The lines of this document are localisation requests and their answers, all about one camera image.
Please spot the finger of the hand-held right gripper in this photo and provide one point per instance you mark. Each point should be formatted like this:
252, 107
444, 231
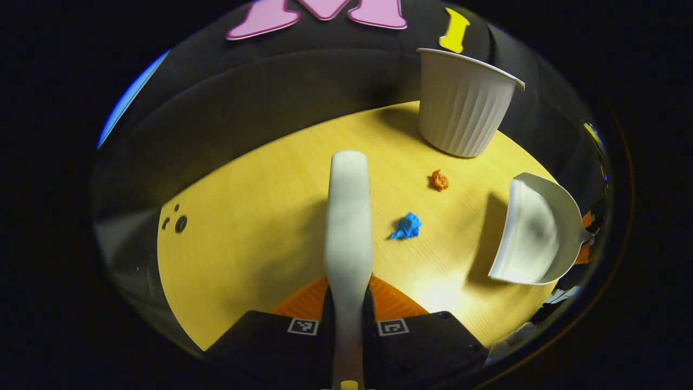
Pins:
587, 219
582, 254

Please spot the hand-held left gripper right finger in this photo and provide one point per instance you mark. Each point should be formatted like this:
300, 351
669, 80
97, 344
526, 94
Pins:
369, 346

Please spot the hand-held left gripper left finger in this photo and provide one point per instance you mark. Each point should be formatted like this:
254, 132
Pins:
326, 346

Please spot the white dustpan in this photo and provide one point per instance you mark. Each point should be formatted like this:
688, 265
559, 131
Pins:
533, 233

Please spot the blue paper scrap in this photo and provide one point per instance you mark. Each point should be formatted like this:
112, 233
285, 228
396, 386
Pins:
407, 226

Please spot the orange paper scrap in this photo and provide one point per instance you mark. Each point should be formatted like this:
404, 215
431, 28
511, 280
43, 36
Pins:
439, 180

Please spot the white ribbed garbage bin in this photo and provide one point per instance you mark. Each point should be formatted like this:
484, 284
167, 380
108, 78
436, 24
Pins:
465, 108

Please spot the wooden desktop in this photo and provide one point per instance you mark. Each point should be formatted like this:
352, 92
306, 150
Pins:
260, 189

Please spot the black backdrop cloth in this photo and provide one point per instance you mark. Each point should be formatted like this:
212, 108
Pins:
243, 92

